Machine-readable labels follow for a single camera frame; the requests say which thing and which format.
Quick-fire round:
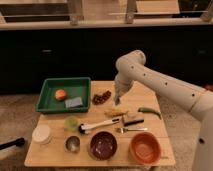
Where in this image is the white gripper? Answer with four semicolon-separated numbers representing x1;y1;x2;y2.
114;75;134;105

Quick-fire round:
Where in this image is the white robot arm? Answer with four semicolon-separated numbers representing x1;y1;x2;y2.
114;50;213;171

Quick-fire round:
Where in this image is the green plastic cup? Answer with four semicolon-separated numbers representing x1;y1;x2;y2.
64;116;78;132

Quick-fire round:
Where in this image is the small metal cup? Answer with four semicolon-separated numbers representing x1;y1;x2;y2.
65;136;80;153

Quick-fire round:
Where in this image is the yellow banana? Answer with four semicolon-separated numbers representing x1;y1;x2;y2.
104;109;128;117

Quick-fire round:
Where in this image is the dark red grape bunch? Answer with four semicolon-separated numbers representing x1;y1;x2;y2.
92;91;111;105

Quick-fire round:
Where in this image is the green chili pepper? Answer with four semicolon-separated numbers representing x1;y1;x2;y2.
138;107;162;119

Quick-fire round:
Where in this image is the silver fork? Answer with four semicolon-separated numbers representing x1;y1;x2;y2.
115;127;148;134

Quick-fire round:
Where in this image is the dark purple bowl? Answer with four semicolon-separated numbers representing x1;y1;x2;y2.
89;131;117;160

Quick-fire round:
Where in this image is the orange bowl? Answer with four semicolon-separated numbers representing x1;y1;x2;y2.
129;132;161;166

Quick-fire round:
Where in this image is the orange peach fruit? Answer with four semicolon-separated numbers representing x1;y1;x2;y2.
55;89;66;101

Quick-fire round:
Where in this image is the green plastic tray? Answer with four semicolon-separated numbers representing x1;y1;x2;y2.
36;77;91;114

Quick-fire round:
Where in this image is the wooden block with black handle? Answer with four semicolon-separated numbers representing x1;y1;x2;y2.
122;114;144;126

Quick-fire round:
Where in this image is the black handle object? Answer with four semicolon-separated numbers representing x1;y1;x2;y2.
0;138;25;150

